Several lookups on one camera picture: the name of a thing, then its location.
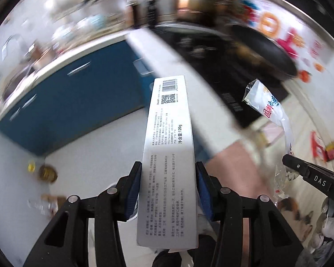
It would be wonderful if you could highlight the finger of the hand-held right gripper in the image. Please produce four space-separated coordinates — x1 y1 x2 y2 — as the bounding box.
282 154 334 198

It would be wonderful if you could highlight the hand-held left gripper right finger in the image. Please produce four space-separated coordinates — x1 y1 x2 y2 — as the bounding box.
195 161 305 267

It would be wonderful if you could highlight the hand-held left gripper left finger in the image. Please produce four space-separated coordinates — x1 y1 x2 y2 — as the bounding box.
22 161 142 267

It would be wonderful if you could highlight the white toothpaste box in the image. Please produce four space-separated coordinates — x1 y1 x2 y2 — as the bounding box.
136 76 199 249

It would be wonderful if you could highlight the clear printed plastic packet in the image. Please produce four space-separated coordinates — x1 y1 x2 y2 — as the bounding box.
242 78 298 201

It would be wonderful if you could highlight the red and white packet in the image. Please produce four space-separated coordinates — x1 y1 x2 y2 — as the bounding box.
309 131 327 162

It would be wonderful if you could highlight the striped cat print mat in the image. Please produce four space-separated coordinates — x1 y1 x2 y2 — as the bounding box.
206 100 334 267

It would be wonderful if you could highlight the white crumpled tissue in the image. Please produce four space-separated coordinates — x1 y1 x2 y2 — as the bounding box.
309 217 334 256

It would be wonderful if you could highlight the pink box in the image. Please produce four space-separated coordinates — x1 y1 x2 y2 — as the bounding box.
256 122 284 148

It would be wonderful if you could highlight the blue kitchen cabinet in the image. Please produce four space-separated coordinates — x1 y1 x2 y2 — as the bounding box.
0 37 156 156

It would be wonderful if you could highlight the black cooktop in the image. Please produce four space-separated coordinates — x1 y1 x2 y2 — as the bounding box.
153 24 288 128

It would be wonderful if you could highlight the black frying pan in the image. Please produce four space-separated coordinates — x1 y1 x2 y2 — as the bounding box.
228 24 298 80

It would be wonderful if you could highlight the metal dish rack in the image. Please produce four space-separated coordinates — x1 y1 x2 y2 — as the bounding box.
53 14 123 48

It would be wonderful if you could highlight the dark sauce bottle red cap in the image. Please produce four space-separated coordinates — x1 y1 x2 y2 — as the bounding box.
145 0 159 30

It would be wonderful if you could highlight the chrome faucet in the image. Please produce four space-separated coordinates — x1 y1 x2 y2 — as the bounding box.
1 35 23 56

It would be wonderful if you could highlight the colourful wall sticker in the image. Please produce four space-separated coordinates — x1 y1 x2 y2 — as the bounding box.
225 0 332 81

